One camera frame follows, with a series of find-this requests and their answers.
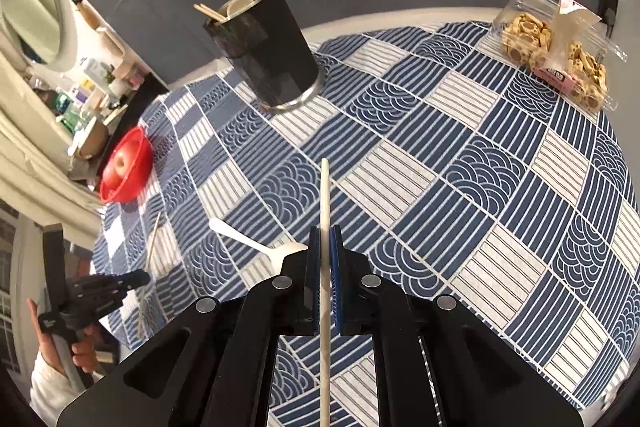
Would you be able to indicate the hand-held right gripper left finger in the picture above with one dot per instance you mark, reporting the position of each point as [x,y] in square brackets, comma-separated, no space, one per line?
[314,287]

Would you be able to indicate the round wall mirror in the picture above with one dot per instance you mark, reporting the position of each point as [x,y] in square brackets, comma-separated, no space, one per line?
[35,7]

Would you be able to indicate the dark side table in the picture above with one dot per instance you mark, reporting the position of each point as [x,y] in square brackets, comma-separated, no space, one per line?
[147,89]

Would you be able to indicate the cream curtain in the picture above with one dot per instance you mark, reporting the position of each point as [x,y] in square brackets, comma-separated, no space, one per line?
[30,167]

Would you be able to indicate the beige ceramic mug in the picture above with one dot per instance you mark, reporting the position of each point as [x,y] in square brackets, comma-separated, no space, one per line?
[95,139]

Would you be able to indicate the clear plastic cookie box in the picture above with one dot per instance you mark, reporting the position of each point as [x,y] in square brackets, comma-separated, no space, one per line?
[520,32]

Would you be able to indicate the person's left hand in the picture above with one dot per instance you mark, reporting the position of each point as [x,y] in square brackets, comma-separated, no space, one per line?
[86,349]

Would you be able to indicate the red apple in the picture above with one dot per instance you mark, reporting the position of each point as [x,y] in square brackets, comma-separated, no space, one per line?
[120,164]

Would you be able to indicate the white ceramic spoon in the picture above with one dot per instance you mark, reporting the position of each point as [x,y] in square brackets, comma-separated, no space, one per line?
[250,242]
[235,8]

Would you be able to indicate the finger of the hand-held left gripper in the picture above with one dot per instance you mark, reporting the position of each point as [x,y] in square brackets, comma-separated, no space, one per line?
[115,297]
[135,278]

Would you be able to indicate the person's left forearm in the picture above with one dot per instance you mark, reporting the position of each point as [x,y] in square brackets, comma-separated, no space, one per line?
[50,392]

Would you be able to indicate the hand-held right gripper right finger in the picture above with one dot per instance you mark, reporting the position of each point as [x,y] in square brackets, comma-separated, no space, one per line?
[337,287]

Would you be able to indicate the black utensil holder cup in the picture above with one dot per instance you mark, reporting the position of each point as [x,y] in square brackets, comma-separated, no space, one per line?
[270,57]

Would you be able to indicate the red plastic basket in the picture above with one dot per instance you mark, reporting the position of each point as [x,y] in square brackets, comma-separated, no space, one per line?
[141,152]

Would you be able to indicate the window frame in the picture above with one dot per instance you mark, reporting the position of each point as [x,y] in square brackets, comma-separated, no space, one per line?
[7,307]

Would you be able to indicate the clear cookie bag pink label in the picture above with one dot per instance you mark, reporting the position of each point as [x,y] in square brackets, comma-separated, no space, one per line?
[580,62]

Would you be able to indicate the green plastic bottle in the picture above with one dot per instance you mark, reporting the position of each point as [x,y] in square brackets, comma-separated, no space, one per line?
[65,103]

